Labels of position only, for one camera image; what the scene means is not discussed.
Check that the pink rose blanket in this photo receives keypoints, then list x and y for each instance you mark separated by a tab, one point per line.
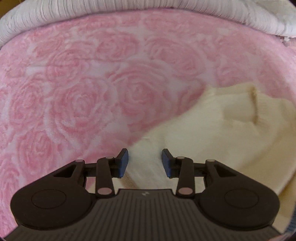
55	79

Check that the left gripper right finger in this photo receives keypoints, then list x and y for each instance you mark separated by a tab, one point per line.
176	166

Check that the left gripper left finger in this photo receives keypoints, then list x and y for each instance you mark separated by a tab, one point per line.
116	165

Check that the cream knit sweater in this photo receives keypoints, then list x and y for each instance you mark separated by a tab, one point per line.
247	128

